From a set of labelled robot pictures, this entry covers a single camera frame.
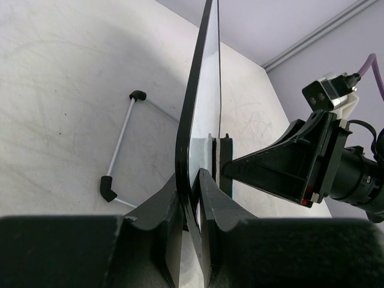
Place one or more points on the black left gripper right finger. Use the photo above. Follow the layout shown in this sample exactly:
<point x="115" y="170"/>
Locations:
<point x="241" y="250"/>

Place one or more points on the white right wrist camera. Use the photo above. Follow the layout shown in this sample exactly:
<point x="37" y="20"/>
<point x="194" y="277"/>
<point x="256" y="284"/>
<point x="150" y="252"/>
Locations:
<point x="336" y="94"/>

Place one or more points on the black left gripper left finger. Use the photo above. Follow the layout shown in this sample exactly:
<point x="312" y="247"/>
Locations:
<point x="139" y="249"/>

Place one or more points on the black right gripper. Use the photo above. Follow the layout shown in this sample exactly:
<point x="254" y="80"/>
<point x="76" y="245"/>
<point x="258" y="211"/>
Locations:
<point x="283" y="169"/>

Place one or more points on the white whiteboard black frame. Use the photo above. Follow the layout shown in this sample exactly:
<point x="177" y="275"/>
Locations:
<point x="199" y="124"/>

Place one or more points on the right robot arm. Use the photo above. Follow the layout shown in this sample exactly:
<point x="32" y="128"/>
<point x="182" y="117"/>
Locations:
<point x="374" y="214"/>

